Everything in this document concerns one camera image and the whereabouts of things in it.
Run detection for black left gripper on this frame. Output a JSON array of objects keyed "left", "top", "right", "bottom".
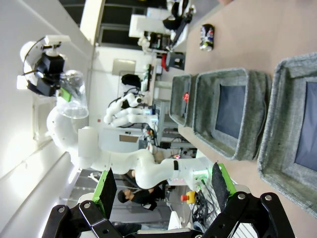
[{"left": 27, "top": 53, "right": 72, "bottom": 101}]

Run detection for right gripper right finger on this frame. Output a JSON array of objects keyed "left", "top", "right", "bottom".
[{"left": 203, "top": 162, "right": 297, "bottom": 238}]

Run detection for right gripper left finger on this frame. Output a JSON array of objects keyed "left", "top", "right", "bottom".
[{"left": 49, "top": 167, "right": 141, "bottom": 238}]

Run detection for clear plastic cup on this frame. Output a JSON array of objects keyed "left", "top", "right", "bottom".
[{"left": 57, "top": 69, "right": 89, "bottom": 119}]

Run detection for yellow red emergency stop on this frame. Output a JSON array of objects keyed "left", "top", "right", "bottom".
[{"left": 180, "top": 190, "right": 199, "bottom": 204}]

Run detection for bystander in black cap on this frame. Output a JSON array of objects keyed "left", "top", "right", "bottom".
[{"left": 117, "top": 187, "right": 165, "bottom": 211}]

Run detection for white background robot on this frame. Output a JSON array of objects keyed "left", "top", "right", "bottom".
[{"left": 103, "top": 93, "right": 149, "bottom": 127}]

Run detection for black backpack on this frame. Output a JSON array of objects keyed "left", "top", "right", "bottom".
[{"left": 121, "top": 73, "right": 142, "bottom": 93}]

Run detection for grey fabric basket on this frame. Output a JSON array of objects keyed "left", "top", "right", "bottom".
[
  {"left": 169, "top": 73, "right": 199, "bottom": 128},
  {"left": 192, "top": 68, "right": 273, "bottom": 161},
  {"left": 257, "top": 52, "right": 317, "bottom": 219}
]

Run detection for black soda can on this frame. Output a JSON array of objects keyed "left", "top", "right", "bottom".
[{"left": 199, "top": 24, "right": 215, "bottom": 52}]

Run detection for tangled black cables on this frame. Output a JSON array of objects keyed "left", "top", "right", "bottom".
[{"left": 193, "top": 182, "right": 223, "bottom": 230}]

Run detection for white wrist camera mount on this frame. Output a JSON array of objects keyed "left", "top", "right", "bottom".
[{"left": 44, "top": 35, "right": 71, "bottom": 54}]

